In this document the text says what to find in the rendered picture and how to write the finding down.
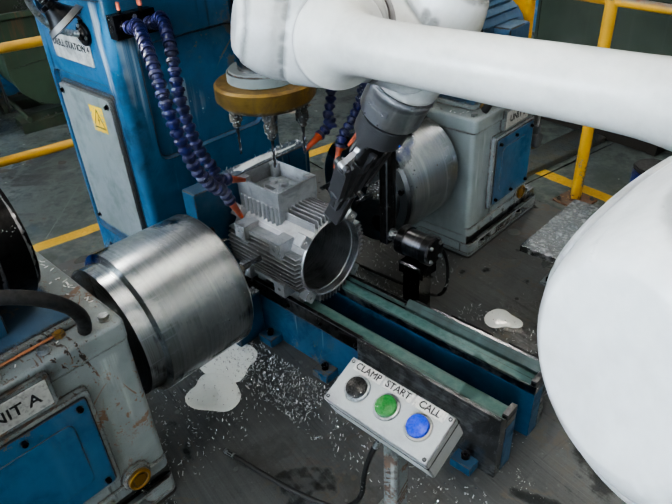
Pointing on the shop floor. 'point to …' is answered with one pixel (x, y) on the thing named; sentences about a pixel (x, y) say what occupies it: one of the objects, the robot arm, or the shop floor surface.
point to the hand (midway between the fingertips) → (339, 204)
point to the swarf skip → (27, 72)
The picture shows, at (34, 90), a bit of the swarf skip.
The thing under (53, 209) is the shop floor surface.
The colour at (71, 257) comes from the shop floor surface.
